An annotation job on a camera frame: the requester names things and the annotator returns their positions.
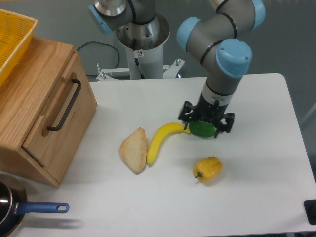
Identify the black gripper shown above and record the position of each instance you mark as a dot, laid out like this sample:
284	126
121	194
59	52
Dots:
207	112

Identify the wooden top drawer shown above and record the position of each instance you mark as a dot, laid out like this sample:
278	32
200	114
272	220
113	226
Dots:
63	121

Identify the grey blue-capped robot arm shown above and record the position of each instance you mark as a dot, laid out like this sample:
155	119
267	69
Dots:
213	43

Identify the wooden drawer cabinet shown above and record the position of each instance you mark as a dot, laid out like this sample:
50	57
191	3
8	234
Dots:
22	98

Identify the green bell pepper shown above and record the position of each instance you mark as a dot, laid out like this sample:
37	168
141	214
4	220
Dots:
202	129

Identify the yellow banana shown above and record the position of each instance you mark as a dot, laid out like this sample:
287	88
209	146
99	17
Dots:
160	136

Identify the yellow bell pepper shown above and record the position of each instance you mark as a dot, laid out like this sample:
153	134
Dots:
207	169

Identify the triangular bread slice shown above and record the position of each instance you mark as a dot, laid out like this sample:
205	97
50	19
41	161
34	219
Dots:
133	150

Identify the black corner clamp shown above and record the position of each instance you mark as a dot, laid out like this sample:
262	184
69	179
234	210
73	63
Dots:
310	209

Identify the yellow plastic basket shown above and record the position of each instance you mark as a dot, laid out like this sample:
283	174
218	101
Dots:
16	32

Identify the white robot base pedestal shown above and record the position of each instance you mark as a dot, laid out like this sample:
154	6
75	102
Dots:
144	49

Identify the blue-handled frying pan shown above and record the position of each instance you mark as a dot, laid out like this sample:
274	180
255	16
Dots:
14	205

